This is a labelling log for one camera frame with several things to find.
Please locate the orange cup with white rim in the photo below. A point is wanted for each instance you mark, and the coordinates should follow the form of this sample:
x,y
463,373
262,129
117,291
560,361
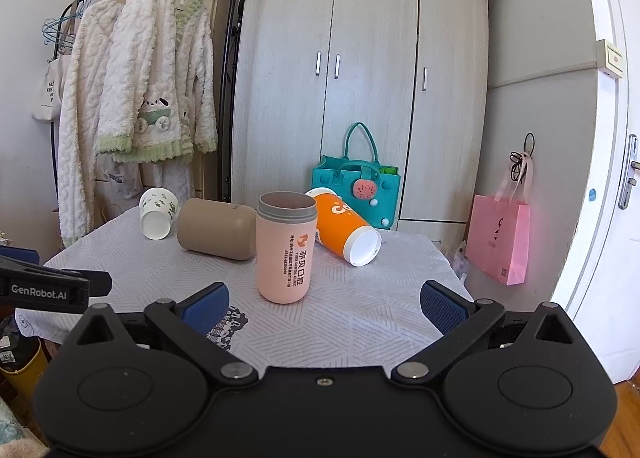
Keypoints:
x,y
337,223

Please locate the pink paper gift bag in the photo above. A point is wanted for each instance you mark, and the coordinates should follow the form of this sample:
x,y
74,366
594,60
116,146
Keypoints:
x,y
500,238

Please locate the beige cup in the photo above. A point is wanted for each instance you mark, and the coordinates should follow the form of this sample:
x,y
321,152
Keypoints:
x,y
215,228

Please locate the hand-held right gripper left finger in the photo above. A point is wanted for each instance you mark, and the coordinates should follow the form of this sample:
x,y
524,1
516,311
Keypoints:
x,y
206,306

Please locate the clear plastic bag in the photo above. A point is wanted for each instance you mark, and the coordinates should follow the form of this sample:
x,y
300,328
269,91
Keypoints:
x,y
459,263

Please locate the pink cup with grey rim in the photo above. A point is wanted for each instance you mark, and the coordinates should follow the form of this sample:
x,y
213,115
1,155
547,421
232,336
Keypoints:
x,y
285,248

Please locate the beige wall switch box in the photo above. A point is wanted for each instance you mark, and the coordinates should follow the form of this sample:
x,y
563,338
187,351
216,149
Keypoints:
x,y
612,58

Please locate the yellow bin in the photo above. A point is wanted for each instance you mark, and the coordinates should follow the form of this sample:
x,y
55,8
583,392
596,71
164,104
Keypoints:
x,y
25,373

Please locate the grey hanging trousers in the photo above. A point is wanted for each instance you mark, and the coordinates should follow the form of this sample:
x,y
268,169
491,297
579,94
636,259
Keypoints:
x,y
117,178

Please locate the white patterned tablecloth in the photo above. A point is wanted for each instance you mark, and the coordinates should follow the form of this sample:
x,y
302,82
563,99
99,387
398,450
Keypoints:
x,y
350,308

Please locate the teal felt tote bag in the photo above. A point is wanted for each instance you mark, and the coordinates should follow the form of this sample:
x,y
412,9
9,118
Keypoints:
x,y
385,193

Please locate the white door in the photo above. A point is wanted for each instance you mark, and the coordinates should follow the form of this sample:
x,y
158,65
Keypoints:
x,y
600,163

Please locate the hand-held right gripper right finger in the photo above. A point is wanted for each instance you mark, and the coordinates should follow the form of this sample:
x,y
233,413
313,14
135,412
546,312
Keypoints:
x,y
441,304

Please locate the white leaf-print cup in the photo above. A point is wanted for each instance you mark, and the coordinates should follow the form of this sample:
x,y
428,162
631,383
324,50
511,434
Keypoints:
x,y
157,212

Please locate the white fleece robe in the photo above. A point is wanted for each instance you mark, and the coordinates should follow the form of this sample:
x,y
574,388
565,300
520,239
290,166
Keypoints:
x,y
82,113

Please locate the white fleece jacket green trim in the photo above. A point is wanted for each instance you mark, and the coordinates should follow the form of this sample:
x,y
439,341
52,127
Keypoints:
x,y
150,63

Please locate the white canvas tote bag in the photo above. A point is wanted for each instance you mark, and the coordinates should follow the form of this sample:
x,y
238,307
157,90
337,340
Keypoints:
x,y
47,93

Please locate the black metal clothes rack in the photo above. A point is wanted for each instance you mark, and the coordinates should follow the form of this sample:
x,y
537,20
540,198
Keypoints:
x,y
235,38

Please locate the light wood wardrobe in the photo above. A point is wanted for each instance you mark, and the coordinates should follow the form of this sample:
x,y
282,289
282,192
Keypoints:
x,y
370,88

